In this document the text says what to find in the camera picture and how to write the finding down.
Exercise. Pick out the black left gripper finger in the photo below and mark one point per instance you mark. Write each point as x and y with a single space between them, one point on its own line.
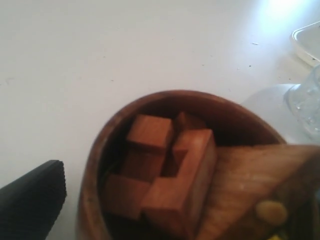
30 205

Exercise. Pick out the brown wooden blocks pile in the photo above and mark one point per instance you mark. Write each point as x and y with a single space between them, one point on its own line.
175 178

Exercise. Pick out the round brown wooden cup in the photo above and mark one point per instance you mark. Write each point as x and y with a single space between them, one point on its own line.
231 124

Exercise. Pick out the gold coins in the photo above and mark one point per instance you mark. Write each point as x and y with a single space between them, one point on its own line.
271 212

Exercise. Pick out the clear plastic dome lid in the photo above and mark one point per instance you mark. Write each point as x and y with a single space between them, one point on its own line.
303 101

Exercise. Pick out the white rectangular plastic tray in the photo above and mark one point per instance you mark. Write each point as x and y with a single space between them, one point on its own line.
306 43

